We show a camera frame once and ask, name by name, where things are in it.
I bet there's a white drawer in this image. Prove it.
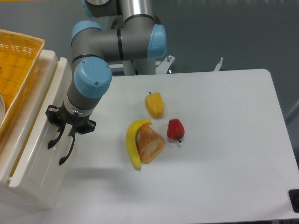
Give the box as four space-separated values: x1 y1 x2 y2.
9 58 71 189
22 133 73 209

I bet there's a yellow banana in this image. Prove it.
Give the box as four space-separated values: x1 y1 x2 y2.
125 119 151 170

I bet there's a white drawer cabinet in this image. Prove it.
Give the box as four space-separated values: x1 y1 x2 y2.
0 50 72 209

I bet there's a yellow woven basket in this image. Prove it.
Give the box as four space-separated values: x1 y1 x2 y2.
0 29 45 138

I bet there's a black corner device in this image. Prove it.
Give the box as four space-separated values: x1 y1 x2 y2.
288 189 299 213

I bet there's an orange bread piece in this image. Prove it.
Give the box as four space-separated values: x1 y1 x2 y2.
138 124 165 164

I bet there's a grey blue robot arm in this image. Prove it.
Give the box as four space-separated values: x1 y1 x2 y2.
46 0 167 136

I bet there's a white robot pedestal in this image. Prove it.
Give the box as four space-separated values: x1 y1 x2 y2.
109 55 223 76

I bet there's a red bell pepper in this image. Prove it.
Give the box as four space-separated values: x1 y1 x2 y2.
167 119 185 143

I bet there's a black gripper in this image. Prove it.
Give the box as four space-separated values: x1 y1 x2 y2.
45 105 96 136

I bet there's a white plate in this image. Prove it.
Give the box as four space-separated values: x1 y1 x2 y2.
0 95 6 125

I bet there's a yellow bell pepper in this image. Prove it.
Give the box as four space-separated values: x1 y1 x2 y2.
145 92 164 118

